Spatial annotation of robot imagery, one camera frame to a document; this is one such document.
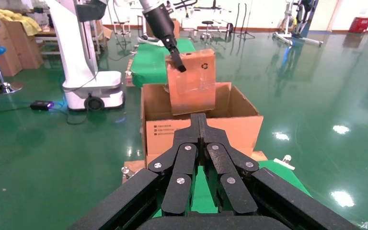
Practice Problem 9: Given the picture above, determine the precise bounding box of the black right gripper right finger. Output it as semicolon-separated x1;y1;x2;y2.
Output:
200;114;361;230

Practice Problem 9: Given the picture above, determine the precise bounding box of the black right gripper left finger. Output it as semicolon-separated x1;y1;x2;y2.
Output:
66;114;201;230

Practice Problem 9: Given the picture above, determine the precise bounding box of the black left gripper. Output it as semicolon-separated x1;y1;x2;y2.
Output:
142;3;187;73

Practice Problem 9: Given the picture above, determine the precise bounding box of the small brown cardboard box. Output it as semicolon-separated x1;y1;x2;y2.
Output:
166;48;218;116

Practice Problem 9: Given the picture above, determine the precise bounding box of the large open cardboard carton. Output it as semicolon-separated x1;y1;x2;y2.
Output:
140;81;265;166

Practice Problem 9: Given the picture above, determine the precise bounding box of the brown cardboard storage box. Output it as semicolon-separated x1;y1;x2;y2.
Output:
4;19;44;71
0;22;23;78

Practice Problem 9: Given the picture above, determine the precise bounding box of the red box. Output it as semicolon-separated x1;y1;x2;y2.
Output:
348;17;368;34

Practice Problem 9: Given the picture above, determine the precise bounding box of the green cloth on neighbouring table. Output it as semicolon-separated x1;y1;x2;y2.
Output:
130;38;197;89

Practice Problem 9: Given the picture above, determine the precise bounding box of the black round stool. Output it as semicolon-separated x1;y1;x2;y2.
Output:
200;20;216;43

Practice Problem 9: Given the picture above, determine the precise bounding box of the white robot body with base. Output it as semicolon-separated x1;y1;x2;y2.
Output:
46;0;126;112

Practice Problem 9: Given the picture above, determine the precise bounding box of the black power adapter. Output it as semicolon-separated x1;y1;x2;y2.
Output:
30;100;56;112

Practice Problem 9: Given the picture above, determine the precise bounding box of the yellow cloth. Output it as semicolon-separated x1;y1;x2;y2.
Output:
0;8;43;36

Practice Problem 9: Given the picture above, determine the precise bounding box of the white metal equipment frame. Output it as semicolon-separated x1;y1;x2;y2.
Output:
272;0;324;48

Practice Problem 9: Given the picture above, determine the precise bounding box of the black floor cable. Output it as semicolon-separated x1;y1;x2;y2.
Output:
0;105;32;114

